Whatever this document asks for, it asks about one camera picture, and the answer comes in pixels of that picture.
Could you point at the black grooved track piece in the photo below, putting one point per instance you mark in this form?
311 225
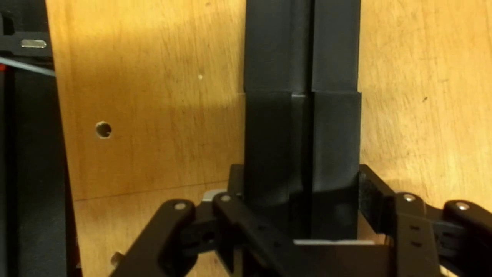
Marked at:
333 155
271 47

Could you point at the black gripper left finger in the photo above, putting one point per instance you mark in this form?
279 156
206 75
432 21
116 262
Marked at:
205 241

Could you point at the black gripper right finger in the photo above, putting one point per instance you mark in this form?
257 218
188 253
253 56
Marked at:
440 241

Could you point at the black controller box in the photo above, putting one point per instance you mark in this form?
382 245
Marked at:
31 155

